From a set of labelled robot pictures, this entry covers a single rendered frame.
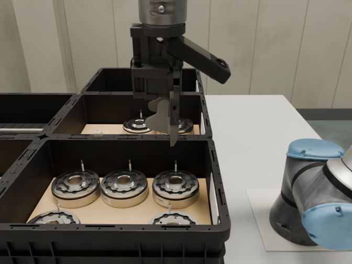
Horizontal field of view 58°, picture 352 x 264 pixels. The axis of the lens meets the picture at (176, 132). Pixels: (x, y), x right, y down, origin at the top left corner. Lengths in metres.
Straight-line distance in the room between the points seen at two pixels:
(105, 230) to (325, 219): 0.37
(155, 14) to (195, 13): 2.31
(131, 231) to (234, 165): 0.63
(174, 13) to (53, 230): 0.37
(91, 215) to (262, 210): 0.45
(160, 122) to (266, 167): 0.60
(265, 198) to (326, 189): 0.35
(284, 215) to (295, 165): 0.14
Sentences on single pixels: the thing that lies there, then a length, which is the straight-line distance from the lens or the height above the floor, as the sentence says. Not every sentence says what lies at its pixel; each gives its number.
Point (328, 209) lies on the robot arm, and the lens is 0.61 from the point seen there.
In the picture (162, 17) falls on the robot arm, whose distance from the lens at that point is 0.49.
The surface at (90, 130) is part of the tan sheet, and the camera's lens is 1.02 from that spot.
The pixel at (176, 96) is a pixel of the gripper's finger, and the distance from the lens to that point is 0.51.
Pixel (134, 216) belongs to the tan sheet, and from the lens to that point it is 0.67.
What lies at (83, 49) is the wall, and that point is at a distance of 2.94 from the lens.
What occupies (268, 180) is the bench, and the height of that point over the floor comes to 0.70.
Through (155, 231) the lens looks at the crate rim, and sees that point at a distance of 0.49.
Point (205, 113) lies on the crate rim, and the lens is 0.87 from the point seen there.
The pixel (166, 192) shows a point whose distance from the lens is 0.67.
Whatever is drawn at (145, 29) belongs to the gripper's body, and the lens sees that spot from 0.51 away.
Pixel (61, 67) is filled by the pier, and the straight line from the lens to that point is 2.81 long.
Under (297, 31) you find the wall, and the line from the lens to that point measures 3.00.
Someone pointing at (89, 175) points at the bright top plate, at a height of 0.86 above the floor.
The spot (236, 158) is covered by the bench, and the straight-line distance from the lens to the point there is 1.11.
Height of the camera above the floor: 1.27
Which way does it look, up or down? 27 degrees down
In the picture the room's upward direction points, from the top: straight up
